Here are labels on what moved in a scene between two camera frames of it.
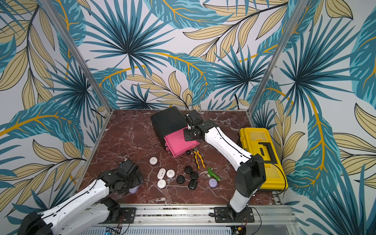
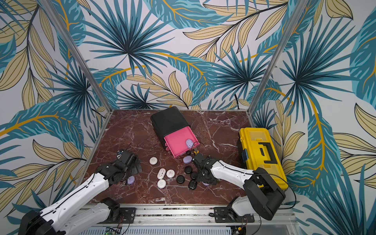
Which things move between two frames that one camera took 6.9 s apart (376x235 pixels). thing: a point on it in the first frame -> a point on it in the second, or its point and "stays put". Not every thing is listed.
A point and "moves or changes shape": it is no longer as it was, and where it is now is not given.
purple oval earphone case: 133,190 moves or changes shape
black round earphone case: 188,169 stays put
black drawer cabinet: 167,121 stays put
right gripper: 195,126 -> 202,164
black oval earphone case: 192,184 stays put
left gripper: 136,181 -> 134,170
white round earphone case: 161,183 stays put
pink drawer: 175,142 stays put
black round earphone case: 194,175 stays put
